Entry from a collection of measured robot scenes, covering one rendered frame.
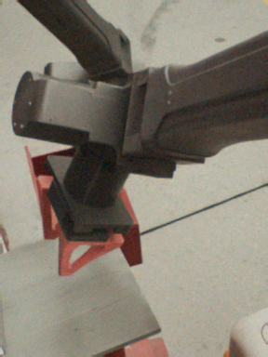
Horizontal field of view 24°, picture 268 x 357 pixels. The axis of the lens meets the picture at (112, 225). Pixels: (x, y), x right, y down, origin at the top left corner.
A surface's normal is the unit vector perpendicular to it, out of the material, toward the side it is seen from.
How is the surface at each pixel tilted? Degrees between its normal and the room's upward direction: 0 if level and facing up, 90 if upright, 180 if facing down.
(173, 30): 0
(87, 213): 30
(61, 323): 0
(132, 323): 0
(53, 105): 51
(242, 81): 67
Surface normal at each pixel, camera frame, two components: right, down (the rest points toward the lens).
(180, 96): -0.95, -0.13
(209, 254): -0.10, -0.63
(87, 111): 0.36, 0.08
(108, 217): 0.39, -0.71
